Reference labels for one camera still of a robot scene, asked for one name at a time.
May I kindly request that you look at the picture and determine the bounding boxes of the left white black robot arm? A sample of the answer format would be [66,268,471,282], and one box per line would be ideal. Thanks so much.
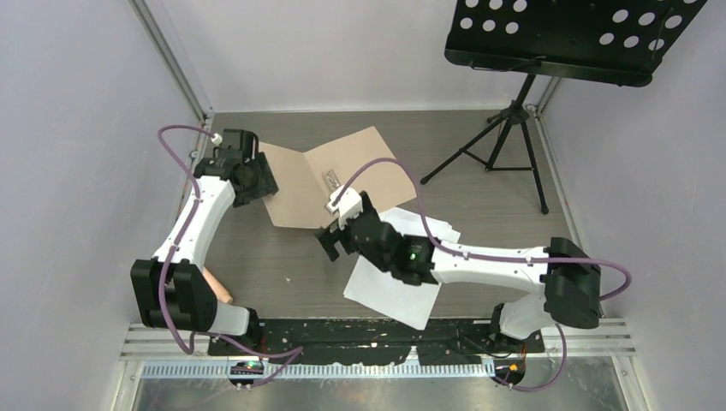
[130,129,278,354]

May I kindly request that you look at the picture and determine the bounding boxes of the silver folder clip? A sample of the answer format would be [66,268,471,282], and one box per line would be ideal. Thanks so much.
[322,170,341,193]

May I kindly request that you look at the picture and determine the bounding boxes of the white paper sheets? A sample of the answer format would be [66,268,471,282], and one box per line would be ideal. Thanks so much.
[343,207,461,331]

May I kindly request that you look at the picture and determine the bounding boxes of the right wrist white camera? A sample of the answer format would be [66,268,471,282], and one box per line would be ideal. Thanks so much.
[325,187,363,217]

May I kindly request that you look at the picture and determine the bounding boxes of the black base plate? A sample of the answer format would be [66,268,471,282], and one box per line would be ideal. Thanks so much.
[208,319,545,366]

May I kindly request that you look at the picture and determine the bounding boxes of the brown cardboard folder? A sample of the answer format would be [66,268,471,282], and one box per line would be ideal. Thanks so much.
[260,127,416,229]

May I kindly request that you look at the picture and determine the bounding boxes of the aluminium frame rail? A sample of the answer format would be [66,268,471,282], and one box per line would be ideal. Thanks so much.
[119,319,637,380]

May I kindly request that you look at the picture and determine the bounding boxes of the beige handle tool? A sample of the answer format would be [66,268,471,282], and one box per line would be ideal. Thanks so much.
[202,267,234,304]

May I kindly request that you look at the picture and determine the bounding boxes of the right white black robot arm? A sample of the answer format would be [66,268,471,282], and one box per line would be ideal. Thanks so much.
[315,189,601,352]

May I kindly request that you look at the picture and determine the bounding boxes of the black music stand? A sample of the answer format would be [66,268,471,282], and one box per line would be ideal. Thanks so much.
[420,0,706,214]

